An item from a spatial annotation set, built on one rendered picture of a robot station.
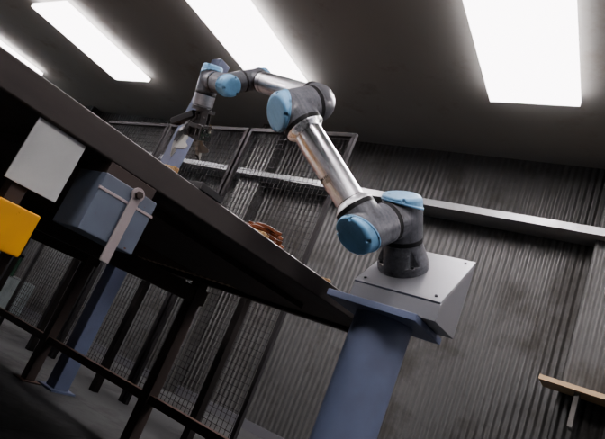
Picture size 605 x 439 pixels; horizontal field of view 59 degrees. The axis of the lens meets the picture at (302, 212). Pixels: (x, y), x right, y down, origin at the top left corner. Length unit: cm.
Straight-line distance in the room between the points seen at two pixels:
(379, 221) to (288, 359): 371
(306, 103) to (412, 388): 335
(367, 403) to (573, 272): 331
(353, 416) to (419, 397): 307
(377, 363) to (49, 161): 94
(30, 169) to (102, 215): 15
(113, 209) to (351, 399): 79
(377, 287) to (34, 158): 93
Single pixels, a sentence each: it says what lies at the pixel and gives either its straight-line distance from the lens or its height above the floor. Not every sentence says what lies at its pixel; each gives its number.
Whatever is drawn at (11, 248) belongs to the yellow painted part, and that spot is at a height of 63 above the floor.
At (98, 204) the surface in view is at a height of 77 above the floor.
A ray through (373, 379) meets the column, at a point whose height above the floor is 68.
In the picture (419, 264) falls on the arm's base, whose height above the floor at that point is 102.
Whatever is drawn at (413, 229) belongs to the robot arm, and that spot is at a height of 110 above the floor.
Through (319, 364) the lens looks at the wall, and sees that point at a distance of 488.
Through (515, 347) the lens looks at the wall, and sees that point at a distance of 448.
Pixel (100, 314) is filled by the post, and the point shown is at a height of 49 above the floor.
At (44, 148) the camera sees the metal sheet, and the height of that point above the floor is 81.
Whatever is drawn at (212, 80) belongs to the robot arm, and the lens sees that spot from 190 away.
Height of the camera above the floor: 62
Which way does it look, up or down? 16 degrees up
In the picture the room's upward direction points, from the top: 23 degrees clockwise
